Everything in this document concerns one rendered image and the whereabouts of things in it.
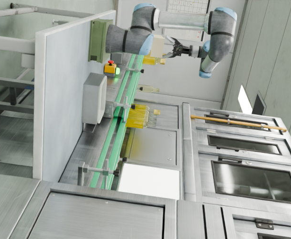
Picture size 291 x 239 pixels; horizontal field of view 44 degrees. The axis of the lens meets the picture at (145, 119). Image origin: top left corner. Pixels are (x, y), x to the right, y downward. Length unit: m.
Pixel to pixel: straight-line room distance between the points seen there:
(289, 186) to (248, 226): 1.01
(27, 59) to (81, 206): 0.52
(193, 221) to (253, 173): 1.10
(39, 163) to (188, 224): 0.56
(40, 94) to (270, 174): 1.55
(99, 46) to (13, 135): 0.84
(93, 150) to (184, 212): 0.71
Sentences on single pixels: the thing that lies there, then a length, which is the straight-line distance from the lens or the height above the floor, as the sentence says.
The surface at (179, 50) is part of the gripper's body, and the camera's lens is 2.31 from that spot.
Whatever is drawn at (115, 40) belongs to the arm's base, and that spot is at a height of 0.87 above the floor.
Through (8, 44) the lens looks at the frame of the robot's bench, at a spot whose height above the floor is 0.61.
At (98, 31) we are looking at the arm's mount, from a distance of 1.86.
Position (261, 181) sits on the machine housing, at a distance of 2.24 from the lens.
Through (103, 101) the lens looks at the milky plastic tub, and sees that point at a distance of 2.03.
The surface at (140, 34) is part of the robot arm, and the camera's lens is 1.89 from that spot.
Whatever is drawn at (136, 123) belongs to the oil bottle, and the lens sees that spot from 2.19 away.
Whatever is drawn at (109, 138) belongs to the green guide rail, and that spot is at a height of 0.90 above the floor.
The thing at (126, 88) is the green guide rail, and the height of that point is 0.92.
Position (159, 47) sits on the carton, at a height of 1.10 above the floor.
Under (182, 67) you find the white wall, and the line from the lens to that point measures 8.29.
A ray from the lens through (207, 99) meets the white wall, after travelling 8.61.
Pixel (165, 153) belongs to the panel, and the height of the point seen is 1.22.
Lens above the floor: 1.11
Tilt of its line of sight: 1 degrees down
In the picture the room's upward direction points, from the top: 98 degrees clockwise
